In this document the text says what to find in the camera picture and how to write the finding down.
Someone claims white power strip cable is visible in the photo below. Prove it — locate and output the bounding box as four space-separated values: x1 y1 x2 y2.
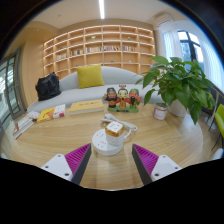
100 112 139 139

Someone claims wide white sheer curtain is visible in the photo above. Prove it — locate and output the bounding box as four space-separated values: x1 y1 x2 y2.
199 39 224 94

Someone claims white wall air conditioner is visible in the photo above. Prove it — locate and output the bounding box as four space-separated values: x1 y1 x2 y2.
153 13 174 28

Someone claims lime green chair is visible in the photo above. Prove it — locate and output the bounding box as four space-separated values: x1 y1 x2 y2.
213 103 224 141

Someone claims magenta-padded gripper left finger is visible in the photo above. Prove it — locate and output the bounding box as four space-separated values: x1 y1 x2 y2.
40 143 93 186

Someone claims small white jar red print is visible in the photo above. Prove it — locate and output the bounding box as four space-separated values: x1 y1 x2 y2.
152 102 169 121

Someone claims flat yellow book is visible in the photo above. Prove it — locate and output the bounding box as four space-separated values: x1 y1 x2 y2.
68 99 105 117

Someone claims wooden wall shelf unit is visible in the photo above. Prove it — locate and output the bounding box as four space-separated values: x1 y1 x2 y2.
42 24 157 80

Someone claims long ceiling light strip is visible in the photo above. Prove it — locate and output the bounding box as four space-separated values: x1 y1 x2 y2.
97 0 106 20

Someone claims glass door with dark frame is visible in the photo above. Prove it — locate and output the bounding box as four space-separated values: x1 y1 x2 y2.
0 49 26 134

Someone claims white cube charger gold band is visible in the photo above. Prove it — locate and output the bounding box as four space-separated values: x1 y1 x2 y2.
104 120 126 148

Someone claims white plant pot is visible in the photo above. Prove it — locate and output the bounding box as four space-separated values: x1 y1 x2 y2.
166 98 188 118

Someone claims dark-framed window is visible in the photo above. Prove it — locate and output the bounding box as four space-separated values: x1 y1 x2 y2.
177 30 205 64

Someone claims light grey curved sofa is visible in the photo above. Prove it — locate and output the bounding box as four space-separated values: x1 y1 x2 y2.
26 65 164 114

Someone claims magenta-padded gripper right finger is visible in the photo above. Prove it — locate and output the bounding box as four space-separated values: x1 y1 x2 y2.
131 143 183 186

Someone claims yellow cushion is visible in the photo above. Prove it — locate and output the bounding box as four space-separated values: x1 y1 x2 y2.
76 64 106 90

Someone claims black bag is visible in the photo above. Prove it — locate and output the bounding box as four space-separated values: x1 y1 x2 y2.
34 71 62 102

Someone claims three-figure colourful figurine set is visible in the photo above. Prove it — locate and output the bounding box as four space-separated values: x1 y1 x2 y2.
102 84 143 113

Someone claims green leafy plant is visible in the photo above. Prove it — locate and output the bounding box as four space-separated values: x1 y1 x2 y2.
135 55 217 125

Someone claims narrow white sheer curtain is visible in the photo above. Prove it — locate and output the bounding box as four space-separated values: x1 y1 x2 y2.
162 29 184 63

